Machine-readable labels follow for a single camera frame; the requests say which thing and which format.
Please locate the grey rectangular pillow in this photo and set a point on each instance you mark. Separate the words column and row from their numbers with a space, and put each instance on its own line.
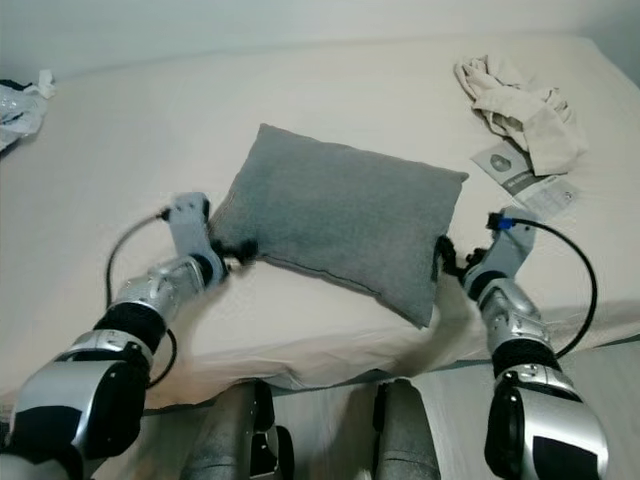
column 335, row 215

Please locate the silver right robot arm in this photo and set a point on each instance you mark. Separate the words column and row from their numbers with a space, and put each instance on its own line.
column 535, row 390

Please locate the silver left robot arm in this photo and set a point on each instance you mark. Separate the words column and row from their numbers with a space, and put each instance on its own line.
column 95, row 385

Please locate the grey printed booklet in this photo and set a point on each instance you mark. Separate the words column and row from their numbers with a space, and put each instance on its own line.
column 505, row 163

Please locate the white paper packet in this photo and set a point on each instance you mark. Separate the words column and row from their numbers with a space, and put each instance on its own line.
column 555, row 197

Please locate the cream mattress bed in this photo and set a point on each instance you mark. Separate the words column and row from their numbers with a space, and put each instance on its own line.
column 140, row 140

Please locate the crumpled beige cloth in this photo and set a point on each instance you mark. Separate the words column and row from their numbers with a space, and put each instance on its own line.
column 525, row 110

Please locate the grey right robot leg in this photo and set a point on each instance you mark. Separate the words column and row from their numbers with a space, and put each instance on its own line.
column 405, row 435

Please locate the grey robot leg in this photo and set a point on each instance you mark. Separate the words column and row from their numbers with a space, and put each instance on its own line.
column 230, row 435
column 405, row 435

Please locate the grey left robot leg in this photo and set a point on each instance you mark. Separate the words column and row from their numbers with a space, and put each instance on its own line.
column 230, row 435

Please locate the crumpled clear plastic bag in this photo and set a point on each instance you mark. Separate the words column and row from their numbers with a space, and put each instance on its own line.
column 20, row 110

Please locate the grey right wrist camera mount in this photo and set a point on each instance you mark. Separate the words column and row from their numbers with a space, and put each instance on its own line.
column 510, row 248

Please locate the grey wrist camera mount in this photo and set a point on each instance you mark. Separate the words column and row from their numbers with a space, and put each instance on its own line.
column 510, row 248
column 190, row 225

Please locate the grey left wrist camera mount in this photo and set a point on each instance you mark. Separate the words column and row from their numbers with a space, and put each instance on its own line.
column 190, row 225

